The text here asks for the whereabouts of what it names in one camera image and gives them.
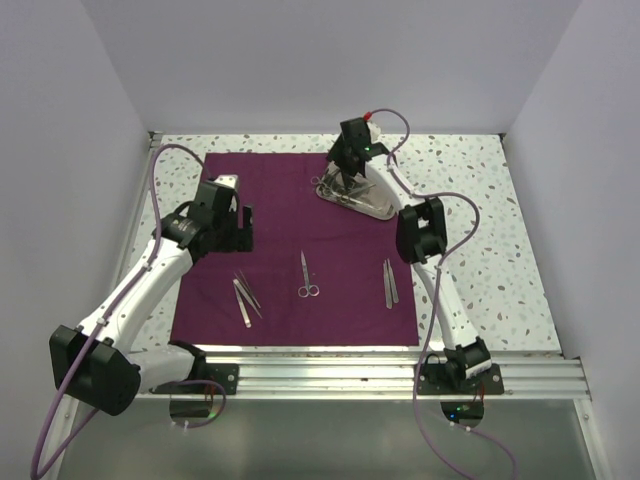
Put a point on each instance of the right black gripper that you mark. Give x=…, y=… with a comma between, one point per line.
x=335, y=156

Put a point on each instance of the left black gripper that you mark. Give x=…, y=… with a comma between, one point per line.
x=240, y=239

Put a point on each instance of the steel instrument tray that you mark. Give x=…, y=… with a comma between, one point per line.
x=373, y=203

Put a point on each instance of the thin steel forceps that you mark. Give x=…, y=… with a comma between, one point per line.
x=253, y=300

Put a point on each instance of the steel scissors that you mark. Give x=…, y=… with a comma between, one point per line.
x=307, y=289

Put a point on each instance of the purple cloth wrap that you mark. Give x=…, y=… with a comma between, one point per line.
x=344, y=250

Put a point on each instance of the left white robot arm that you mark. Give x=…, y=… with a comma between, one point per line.
x=93, y=362

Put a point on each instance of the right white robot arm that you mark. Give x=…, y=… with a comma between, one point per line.
x=421, y=242

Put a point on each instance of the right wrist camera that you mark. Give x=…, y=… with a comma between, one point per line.
x=359, y=131

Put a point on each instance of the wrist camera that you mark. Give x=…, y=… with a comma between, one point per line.
x=359, y=131
x=228, y=181

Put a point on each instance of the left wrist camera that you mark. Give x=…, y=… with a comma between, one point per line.
x=228, y=181

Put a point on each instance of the aluminium left side rail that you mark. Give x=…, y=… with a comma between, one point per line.
x=136, y=239

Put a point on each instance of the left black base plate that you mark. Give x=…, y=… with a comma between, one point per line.
x=217, y=377

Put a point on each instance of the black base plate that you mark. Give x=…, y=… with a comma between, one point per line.
x=436, y=378
x=217, y=377

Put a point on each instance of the aluminium front rail frame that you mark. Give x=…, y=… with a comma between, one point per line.
x=387, y=376

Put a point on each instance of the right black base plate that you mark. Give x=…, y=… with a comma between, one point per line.
x=436, y=378

